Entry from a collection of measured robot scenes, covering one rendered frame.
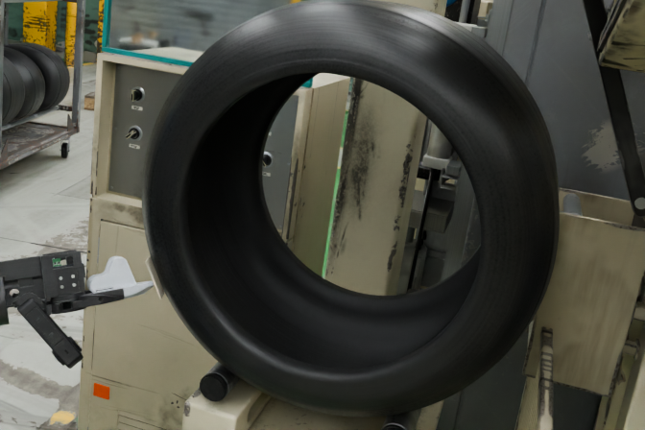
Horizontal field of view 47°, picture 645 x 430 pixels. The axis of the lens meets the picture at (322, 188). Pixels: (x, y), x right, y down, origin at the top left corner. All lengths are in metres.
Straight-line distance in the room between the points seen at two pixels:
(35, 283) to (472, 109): 0.63
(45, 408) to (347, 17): 2.10
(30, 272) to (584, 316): 0.87
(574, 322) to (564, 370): 0.09
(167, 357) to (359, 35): 1.30
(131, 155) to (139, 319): 0.43
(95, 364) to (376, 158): 1.13
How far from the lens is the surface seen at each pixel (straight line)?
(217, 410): 1.19
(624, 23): 1.02
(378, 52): 0.93
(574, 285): 1.30
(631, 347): 1.41
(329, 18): 0.96
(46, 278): 1.08
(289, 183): 1.76
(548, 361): 1.21
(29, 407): 2.81
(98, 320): 2.12
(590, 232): 1.28
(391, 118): 1.34
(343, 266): 1.42
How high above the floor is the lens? 1.50
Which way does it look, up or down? 15 degrees down
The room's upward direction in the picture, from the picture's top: 8 degrees clockwise
